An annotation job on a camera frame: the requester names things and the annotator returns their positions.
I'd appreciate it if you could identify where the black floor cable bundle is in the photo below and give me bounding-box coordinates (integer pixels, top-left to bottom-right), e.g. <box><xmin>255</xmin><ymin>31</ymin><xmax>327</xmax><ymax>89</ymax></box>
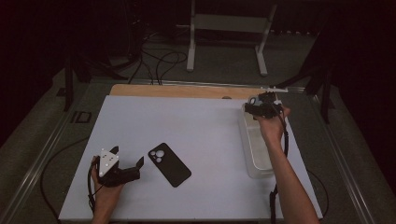
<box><xmin>127</xmin><ymin>31</ymin><xmax>157</xmax><ymax>86</ymax></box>

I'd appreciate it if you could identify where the black metal stand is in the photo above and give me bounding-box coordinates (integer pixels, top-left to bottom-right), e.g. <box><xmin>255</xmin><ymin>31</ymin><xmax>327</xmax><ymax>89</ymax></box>
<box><xmin>275</xmin><ymin>46</ymin><xmax>336</xmax><ymax>124</ymax></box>
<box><xmin>64</xmin><ymin>57</ymin><xmax>120</xmax><ymax>112</ymax></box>

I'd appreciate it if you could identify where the aluminium floor rail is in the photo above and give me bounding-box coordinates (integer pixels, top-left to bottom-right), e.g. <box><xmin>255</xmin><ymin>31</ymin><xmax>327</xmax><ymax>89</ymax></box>
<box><xmin>0</xmin><ymin>99</ymin><xmax>82</xmax><ymax>224</ymax></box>
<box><xmin>306</xmin><ymin>92</ymin><xmax>375</xmax><ymax>224</ymax></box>

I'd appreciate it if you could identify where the translucent white plastic container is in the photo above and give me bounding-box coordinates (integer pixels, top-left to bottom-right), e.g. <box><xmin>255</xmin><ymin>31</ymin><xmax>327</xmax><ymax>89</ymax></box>
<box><xmin>237</xmin><ymin>102</ymin><xmax>283</xmax><ymax>180</ymax></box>

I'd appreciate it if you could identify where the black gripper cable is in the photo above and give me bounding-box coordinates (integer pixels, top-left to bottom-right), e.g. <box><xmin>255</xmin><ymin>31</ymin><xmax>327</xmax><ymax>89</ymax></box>
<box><xmin>269</xmin><ymin>104</ymin><xmax>290</xmax><ymax>224</ymax></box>
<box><xmin>87</xmin><ymin>162</ymin><xmax>102</xmax><ymax>214</ymax></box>

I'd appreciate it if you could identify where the person's right hand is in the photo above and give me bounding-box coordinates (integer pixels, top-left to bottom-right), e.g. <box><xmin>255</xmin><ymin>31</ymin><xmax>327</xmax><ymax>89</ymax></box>
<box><xmin>253</xmin><ymin>105</ymin><xmax>292</xmax><ymax>146</ymax></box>

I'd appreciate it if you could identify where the black looped floor cable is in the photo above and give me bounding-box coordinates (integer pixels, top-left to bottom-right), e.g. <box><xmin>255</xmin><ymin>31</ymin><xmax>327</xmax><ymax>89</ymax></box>
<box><xmin>154</xmin><ymin>49</ymin><xmax>189</xmax><ymax>86</ymax></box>

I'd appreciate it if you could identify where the white metal stand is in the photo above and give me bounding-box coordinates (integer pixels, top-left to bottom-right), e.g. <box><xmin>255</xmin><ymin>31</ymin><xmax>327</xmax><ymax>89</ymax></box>
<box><xmin>186</xmin><ymin>0</ymin><xmax>278</xmax><ymax>77</ymax></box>

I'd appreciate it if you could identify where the black phone case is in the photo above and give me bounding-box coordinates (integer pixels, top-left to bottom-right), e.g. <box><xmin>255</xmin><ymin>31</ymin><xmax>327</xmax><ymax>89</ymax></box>
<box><xmin>148</xmin><ymin>142</ymin><xmax>192</xmax><ymax>189</ymax></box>

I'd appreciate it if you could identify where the black rectangular floor plate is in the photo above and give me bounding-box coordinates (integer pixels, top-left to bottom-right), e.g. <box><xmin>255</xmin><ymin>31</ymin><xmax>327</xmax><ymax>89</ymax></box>
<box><xmin>70</xmin><ymin>110</ymin><xmax>93</xmax><ymax>125</ymax></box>

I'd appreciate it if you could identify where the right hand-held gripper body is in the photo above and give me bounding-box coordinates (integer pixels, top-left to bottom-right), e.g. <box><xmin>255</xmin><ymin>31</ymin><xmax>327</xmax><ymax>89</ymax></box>
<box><xmin>257</xmin><ymin>87</ymin><xmax>290</xmax><ymax>119</ymax></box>

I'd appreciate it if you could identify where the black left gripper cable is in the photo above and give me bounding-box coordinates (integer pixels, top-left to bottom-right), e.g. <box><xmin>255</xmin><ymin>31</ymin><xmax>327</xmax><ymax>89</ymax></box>
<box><xmin>87</xmin><ymin>162</ymin><xmax>102</xmax><ymax>214</ymax></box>

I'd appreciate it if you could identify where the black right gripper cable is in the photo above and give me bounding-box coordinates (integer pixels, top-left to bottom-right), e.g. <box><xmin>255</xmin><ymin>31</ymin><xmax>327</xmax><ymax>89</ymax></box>
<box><xmin>269</xmin><ymin>104</ymin><xmax>290</xmax><ymax>224</ymax></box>

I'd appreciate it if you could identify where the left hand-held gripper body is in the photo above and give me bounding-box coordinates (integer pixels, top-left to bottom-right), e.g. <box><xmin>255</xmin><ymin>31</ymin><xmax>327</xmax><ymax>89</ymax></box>
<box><xmin>97</xmin><ymin>147</ymin><xmax>141</xmax><ymax>189</ymax></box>

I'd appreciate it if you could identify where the person's left hand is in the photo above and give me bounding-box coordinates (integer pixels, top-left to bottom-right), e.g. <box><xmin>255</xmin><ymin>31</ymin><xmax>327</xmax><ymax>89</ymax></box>
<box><xmin>91</xmin><ymin>155</ymin><xmax>126</xmax><ymax>205</ymax></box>

